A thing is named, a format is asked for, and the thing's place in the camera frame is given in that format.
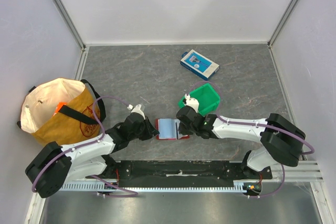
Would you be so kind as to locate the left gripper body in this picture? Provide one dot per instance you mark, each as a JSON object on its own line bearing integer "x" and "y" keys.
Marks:
{"x": 144, "y": 132}

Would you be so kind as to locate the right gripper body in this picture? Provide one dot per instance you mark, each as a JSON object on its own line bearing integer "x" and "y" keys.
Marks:
{"x": 184, "y": 126}

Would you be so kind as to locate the red card holder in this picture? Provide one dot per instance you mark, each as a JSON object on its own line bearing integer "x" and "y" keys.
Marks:
{"x": 169, "y": 130}

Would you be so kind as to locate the green plastic bin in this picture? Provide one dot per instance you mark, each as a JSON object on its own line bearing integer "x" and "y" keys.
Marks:
{"x": 207, "y": 97}

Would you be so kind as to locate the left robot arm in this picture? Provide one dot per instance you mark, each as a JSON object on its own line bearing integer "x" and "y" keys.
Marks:
{"x": 55, "y": 164}

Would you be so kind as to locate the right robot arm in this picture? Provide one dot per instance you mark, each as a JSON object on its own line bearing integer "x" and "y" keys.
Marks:
{"x": 280, "y": 139}

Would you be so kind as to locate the blue white product box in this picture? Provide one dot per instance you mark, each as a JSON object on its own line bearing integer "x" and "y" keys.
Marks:
{"x": 199, "y": 64}

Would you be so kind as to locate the brown paper tote bag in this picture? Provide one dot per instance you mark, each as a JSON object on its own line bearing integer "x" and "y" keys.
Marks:
{"x": 75, "y": 122}

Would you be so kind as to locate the orange item in bag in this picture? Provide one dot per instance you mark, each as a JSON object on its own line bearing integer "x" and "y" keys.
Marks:
{"x": 58, "y": 107}

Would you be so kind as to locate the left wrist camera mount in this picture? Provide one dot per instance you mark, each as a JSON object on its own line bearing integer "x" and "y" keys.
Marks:
{"x": 139, "y": 109}

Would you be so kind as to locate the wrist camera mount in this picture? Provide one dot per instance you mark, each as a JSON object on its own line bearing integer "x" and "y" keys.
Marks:
{"x": 191, "y": 102}
{"x": 139, "y": 109}

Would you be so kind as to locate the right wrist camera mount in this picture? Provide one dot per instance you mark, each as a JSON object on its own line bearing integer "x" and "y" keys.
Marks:
{"x": 191, "y": 102}

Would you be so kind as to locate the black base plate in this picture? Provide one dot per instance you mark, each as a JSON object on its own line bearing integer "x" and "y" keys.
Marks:
{"x": 125, "y": 170}

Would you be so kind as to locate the grey slotted cable duct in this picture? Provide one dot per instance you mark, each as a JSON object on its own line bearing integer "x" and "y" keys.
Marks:
{"x": 95, "y": 185}

